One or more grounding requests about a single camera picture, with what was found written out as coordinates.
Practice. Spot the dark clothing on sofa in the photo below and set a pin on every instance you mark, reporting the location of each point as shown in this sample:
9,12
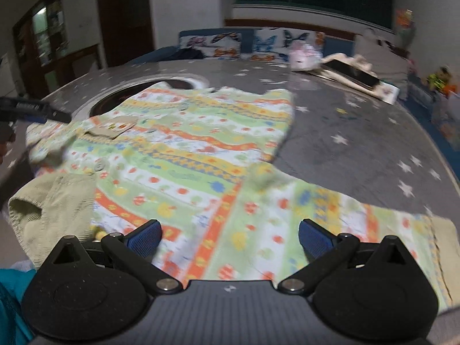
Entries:
188,53

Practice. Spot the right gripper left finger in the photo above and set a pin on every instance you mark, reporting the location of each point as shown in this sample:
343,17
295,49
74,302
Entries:
132,253

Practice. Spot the teddy bear toy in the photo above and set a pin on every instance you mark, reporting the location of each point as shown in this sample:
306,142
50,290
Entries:
440,81

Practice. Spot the colourful patterned baby garment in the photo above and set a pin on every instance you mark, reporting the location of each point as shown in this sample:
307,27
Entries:
199,162

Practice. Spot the right butterfly cushion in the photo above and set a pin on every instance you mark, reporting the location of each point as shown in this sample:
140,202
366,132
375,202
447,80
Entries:
275,44

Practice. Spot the round black induction cooktop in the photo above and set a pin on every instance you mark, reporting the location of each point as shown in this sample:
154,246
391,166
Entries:
113,97

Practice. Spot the butterfly cushion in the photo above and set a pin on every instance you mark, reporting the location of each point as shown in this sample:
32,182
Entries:
221,46
275,44

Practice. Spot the dark wooden door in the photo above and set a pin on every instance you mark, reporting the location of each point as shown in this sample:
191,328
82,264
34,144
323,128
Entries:
126,30

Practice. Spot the wooden display cabinet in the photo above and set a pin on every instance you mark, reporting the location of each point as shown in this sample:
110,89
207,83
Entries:
42,50

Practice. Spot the colourful pinwheel flower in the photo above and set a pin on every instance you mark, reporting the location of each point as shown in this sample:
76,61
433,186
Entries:
404,30

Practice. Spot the black smartphone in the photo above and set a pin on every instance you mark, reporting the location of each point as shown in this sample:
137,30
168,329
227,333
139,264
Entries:
352,73

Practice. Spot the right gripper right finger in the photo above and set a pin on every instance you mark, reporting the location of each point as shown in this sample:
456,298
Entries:
325,252

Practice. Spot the blue sofa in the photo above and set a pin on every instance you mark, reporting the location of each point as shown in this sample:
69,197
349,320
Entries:
332,45

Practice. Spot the clear plastic storage box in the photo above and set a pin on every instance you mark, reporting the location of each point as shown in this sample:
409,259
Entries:
445,116

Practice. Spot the grey pillow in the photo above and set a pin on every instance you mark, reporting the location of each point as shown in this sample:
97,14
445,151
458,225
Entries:
387,65

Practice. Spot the pink white plastic bag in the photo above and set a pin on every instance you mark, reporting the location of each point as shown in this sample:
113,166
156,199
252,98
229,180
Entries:
304,57

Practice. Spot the left butterfly cushion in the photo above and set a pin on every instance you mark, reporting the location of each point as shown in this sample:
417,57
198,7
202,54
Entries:
221,46

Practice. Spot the cream folded cloth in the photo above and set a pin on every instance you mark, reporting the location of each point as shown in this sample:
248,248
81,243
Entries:
385,92

